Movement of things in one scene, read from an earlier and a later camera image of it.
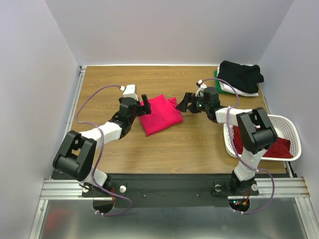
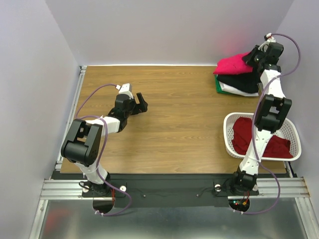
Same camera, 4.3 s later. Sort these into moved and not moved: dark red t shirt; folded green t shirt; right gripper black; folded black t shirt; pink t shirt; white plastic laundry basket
Moved: right gripper black; pink t shirt
Not moved: dark red t shirt; folded green t shirt; folded black t shirt; white plastic laundry basket
